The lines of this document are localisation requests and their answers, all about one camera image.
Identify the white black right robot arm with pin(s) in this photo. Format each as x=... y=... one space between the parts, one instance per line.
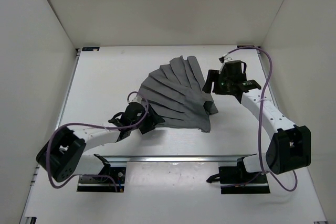
x=290 y=145

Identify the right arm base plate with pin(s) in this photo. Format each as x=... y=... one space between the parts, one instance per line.
x=236 y=181

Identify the blue label sticker left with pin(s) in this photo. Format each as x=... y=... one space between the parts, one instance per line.
x=90 y=49

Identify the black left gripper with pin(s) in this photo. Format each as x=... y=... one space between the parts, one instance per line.
x=152 y=119

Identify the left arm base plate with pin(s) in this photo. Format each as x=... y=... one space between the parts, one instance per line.
x=117 y=171

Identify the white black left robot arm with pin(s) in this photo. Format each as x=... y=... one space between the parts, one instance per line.
x=64 y=155

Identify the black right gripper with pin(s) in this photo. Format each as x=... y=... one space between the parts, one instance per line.
x=213 y=76

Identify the grey pleated skirt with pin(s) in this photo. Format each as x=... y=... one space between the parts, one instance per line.
x=174 y=91

